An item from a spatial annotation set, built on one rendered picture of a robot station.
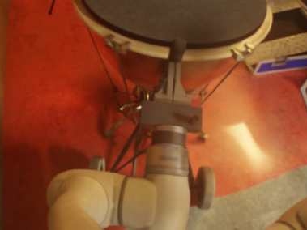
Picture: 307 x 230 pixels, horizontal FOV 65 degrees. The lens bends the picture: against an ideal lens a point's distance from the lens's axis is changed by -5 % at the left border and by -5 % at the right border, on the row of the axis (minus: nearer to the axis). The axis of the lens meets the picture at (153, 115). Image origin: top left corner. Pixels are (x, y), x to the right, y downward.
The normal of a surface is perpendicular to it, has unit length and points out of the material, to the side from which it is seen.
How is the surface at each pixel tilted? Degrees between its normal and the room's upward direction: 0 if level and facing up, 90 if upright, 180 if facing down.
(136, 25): 0
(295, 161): 0
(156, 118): 21
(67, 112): 0
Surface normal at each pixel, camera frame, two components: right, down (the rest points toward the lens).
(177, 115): 0.05, -0.25
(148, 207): -0.21, -0.27
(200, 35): 0.08, -0.58
